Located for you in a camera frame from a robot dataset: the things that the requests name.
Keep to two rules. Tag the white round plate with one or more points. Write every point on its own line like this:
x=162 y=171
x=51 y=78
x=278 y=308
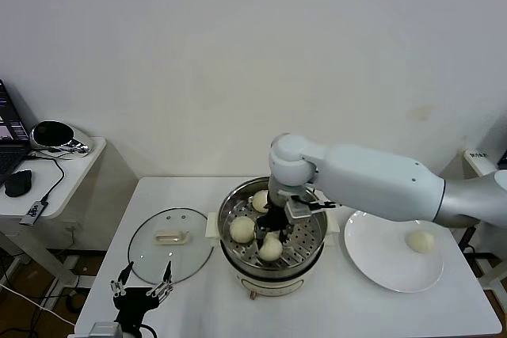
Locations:
x=376 y=259

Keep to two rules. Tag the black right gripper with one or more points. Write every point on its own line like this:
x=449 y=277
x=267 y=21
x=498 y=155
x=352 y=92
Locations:
x=275 y=219

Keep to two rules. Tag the black laptop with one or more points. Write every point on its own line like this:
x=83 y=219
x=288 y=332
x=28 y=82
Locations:
x=8 y=156

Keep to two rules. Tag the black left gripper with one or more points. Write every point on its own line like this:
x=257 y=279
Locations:
x=132 y=304

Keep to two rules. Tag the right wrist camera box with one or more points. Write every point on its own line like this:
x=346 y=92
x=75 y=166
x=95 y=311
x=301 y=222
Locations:
x=299 y=210

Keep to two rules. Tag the white steamed baozi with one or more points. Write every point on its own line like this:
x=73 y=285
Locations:
x=259 y=201
x=420 y=241
x=270 y=250
x=242 y=230

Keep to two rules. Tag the grey usb hub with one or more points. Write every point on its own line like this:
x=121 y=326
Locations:
x=33 y=213

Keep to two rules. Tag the black box device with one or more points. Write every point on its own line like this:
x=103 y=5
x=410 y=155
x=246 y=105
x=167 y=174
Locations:
x=503 y=160

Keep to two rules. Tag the perforated steel steamer basket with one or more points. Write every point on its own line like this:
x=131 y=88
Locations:
x=309 y=235

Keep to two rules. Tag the shiny chrome dome device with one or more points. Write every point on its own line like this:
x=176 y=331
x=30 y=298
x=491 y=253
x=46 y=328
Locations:
x=51 y=134

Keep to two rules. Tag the white side table with laptop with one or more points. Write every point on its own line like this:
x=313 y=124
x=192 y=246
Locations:
x=71 y=187

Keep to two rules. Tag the black computer mouse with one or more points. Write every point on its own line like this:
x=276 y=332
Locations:
x=17 y=183

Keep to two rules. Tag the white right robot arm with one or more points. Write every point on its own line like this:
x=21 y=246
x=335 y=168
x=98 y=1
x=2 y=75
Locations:
x=376 y=183

